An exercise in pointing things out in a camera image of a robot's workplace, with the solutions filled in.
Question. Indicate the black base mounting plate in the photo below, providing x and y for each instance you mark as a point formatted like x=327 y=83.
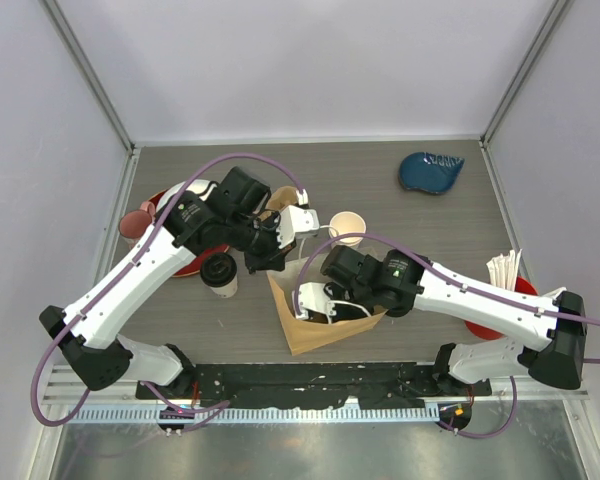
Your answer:
x=376 y=385

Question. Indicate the brown paper takeout bag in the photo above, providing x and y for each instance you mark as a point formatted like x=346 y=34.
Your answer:
x=304 y=336

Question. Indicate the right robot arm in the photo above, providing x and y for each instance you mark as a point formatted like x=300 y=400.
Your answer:
x=540 y=336

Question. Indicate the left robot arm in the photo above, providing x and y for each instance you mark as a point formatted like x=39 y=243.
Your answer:
x=194 y=217

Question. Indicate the blue ceramic dish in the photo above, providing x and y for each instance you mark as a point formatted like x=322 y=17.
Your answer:
x=429 y=173

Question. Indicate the stack of black cup lids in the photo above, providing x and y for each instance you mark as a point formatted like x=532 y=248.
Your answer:
x=398 y=312

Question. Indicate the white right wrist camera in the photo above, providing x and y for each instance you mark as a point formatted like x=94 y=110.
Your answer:
x=314 y=298

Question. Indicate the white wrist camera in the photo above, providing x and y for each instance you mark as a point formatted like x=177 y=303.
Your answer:
x=314 y=298
x=297 y=221

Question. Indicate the dark red round tray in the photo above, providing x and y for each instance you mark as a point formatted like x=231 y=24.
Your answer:
x=193 y=268

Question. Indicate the brown cardboard cup carrier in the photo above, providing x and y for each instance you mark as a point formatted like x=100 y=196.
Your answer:
x=282 y=198

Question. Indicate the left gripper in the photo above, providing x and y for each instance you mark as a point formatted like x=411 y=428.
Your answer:
x=274 y=257

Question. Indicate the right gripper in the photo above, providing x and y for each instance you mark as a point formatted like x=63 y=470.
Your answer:
x=331 y=291

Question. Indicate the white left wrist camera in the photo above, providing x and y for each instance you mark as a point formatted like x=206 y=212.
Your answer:
x=297 y=221

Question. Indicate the pink glass mug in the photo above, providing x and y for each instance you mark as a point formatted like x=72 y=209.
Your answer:
x=133 y=225

